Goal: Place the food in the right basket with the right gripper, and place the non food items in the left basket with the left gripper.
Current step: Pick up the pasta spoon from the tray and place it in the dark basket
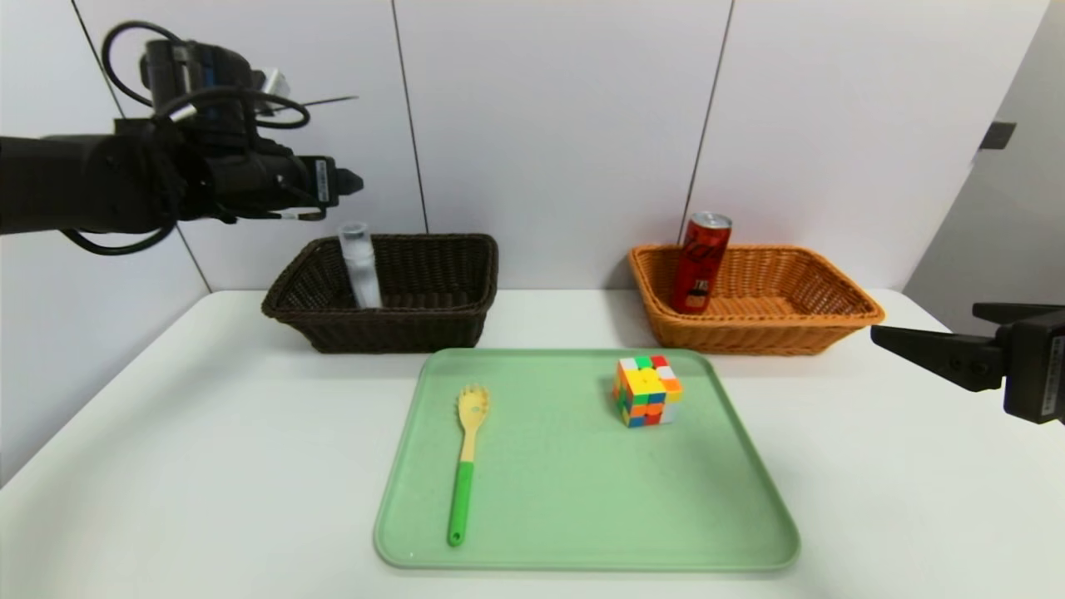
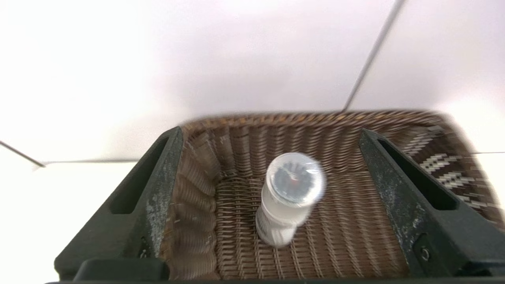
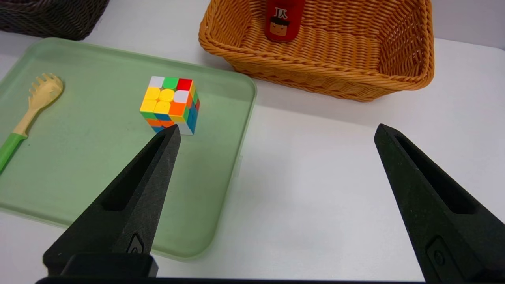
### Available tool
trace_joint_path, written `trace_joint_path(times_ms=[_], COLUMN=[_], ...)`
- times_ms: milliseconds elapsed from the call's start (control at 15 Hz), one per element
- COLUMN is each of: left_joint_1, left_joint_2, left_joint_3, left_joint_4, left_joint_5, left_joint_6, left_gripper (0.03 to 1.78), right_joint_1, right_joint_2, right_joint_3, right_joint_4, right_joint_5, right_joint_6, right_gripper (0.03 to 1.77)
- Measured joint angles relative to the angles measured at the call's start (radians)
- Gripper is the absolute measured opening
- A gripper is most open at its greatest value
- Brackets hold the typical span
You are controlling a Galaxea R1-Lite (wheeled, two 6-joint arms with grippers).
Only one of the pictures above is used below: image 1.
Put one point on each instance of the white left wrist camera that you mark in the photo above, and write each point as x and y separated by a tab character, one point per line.
274	83

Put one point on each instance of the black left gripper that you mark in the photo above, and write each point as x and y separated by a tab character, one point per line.
323	180

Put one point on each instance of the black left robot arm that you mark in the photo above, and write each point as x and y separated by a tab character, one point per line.
100	183

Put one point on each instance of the multicoloured puzzle cube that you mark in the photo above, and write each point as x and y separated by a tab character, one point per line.
647	391

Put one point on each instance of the dark brown wicker basket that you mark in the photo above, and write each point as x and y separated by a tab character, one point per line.
416	324

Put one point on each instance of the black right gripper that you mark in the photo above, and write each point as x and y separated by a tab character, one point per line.
1034	373

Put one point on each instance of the light green plastic tray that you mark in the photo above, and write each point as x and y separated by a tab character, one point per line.
582	499

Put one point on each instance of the orange wicker basket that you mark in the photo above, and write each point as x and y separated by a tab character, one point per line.
765	329

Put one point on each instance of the clear plastic tube bottle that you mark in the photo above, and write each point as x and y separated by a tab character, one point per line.
362	266

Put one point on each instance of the dark wall bracket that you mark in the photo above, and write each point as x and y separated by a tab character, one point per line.
998	135

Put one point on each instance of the red soda can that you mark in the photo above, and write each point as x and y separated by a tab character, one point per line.
700	266

